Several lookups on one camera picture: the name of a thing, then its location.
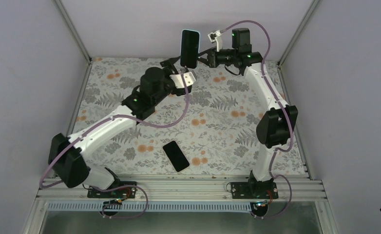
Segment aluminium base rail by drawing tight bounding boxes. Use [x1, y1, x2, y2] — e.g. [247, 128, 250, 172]
[36, 175, 327, 202]

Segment floral patterned table mat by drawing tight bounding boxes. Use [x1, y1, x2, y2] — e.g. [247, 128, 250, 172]
[73, 57, 307, 176]

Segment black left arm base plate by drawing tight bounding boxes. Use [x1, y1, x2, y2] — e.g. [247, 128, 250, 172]
[82, 184, 136, 199]

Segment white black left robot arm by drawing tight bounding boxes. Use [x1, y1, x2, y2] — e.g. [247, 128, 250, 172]
[47, 59, 197, 197]

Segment aluminium frame post right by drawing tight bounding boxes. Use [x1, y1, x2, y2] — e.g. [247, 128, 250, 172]
[278, 0, 320, 67]

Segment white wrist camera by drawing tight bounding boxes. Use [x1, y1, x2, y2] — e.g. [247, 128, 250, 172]
[170, 71, 197, 89]
[208, 30, 223, 52]

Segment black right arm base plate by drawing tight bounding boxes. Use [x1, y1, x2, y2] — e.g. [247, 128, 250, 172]
[230, 180, 279, 199]

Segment aluminium frame post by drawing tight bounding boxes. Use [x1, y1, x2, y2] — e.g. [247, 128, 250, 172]
[53, 0, 92, 63]
[278, 0, 320, 67]

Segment light blue phone case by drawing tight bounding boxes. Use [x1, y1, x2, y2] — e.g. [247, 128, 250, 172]
[180, 29, 201, 69]

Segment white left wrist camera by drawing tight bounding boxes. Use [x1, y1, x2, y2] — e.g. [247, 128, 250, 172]
[170, 71, 197, 89]

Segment aluminium frame post left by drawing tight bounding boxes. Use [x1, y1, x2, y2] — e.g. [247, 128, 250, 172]
[53, 0, 92, 63]

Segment white slotted cable duct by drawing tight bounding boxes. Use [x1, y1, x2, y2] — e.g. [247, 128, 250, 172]
[46, 201, 251, 213]

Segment black smartphone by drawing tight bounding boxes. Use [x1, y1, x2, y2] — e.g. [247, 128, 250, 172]
[162, 141, 190, 172]

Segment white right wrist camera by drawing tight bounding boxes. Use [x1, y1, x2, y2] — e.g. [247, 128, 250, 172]
[208, 30, 223, 52]

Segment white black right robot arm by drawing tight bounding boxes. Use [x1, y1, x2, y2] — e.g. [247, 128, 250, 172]
[200, 28, 298, 198]

